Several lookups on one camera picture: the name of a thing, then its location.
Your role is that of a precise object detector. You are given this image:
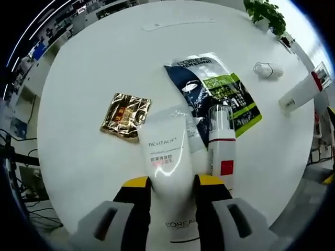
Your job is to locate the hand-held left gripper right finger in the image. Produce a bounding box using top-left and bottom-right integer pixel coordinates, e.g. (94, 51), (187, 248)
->
(194, 174), (278, 251)

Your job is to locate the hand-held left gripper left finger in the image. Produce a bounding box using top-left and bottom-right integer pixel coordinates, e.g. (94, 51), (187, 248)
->
(68, 176), (153, 251)

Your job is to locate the white red-square skincare pump bottle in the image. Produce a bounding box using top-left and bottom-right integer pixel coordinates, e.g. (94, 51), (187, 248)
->
(207, 104), (238, 191)

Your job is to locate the small grey skincare sample tube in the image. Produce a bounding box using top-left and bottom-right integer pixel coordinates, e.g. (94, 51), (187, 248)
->
(183, 115), (210, 154)

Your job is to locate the white red-collar skincare bottle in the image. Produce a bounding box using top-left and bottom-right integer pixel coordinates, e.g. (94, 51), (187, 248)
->
(278, 62), (331, 116)

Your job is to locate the large white skincare tube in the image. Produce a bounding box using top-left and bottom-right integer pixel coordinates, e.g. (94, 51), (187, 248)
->
(137, 104), (201, 244)

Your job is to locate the gold foil skincare sachet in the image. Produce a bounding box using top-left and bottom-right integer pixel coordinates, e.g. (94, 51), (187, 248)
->
(99, 93), (152, 144)

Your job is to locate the small white clear-cap skincare bottle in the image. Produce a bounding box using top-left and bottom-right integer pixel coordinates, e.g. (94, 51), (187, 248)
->
(252, 61), (284, 81)

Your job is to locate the dark green skincare mask packet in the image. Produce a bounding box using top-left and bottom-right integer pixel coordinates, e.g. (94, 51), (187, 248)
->
(163, 51), (263, 139)

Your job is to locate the black tripod laptop stand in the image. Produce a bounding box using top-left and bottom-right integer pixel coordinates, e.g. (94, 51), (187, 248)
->
(0, 128), (40, 168)

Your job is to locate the red black object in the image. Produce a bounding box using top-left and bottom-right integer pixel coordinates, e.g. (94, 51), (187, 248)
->
(278, 32), (298, 49)

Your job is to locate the potted green plant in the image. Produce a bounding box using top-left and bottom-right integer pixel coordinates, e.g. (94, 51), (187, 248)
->
(243, 0), (287, 37)

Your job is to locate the blue monitor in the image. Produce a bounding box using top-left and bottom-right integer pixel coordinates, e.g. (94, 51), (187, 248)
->
(33, 41), (52, 60)

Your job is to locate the floor cable bundle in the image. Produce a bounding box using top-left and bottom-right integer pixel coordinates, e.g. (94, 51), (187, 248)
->
(25, 193), (63, 233)

